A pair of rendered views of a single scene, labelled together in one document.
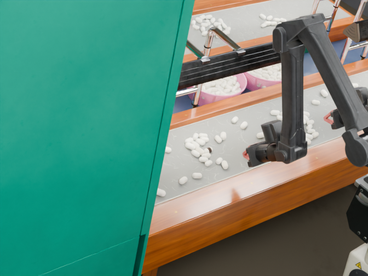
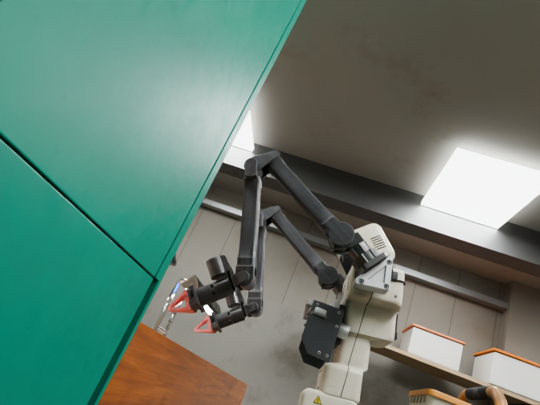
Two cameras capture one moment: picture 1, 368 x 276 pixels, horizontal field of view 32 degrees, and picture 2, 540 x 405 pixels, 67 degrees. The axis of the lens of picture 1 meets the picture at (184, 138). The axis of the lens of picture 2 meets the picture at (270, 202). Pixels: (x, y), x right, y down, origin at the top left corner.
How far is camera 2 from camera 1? 1.62 m
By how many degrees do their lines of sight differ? 70
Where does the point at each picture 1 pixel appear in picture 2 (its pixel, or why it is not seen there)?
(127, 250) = (135, 294)
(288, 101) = (251, 222)
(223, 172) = not seen: hidden behind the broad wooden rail
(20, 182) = not seen: outside the picture
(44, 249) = (116, 143)
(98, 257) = (119, 266)
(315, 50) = (286, 172)
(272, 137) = (222, 267)
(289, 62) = (255, 189)
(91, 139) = (229, 42)
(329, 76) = (301, 188)
